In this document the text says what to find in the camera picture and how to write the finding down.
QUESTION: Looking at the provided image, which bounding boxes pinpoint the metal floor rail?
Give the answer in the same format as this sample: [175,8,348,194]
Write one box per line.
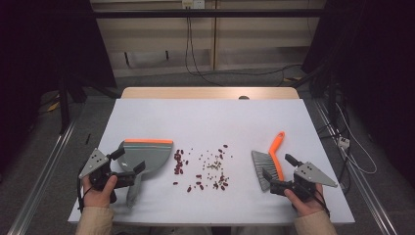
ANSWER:
[312,99,399,235]
[6,118,79,235]

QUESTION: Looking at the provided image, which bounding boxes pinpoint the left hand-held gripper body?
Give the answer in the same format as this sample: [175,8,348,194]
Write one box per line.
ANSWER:
[78,148,137,191]

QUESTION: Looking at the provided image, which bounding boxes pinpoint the wooden table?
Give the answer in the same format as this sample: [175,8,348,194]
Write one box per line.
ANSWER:
[120,86,300,101]

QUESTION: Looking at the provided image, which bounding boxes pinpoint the beige wooden cabinet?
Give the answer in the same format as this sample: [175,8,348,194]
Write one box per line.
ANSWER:
[89,0,327,78]

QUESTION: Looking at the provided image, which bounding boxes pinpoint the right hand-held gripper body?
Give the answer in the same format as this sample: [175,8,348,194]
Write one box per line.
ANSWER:
[269,161,339,201]

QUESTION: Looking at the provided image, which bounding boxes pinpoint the dark curtain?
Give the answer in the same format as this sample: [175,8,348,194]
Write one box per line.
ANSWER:
[0,0,116,170]
[301,0,415,184]

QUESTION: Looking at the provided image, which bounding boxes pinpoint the white cable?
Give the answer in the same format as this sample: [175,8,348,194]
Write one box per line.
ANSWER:
[335,102,379,175]

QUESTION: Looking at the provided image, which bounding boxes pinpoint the grey dustpan with orange lip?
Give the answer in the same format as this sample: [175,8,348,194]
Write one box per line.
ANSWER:
[116,138,174,209]

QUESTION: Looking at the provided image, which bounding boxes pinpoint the person's left hand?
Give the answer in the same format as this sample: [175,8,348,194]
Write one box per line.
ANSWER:
[80,174,118,210]

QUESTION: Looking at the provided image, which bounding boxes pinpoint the black floor cable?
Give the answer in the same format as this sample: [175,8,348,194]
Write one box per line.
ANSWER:
[317,120,353,194]

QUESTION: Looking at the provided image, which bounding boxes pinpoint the orange brush with grey bristles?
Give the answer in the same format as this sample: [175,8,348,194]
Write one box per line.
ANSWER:
[251,130,287,193]

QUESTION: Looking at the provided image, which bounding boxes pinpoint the right hand-held gripper black cable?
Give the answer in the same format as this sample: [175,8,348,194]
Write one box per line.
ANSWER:
[313,188,332,218]

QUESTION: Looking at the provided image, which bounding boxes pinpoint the white wall socket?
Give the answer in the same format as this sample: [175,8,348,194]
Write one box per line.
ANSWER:
[181,0,206,10]

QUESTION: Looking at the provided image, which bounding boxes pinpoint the black wall cable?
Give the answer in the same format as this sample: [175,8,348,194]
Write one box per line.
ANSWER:
[184,7,224,87]
[189,7,302,77]

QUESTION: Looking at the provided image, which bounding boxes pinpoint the white power strip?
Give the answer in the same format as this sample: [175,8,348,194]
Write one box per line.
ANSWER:
[337,136,351,150]

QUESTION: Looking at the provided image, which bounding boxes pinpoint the red kidney beans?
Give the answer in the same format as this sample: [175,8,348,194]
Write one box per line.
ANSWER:
[172,143,231,194]

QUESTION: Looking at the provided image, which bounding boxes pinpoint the small green beans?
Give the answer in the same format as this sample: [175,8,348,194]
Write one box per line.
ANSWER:
[190,148,234,184]

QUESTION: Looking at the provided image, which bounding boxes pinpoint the person's right hand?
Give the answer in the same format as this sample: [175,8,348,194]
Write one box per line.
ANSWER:
[283,183,328,217]

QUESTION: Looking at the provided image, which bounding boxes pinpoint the black metal stand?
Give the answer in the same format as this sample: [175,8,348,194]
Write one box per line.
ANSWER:
[292,63,348,125]
[57,72,120,135]

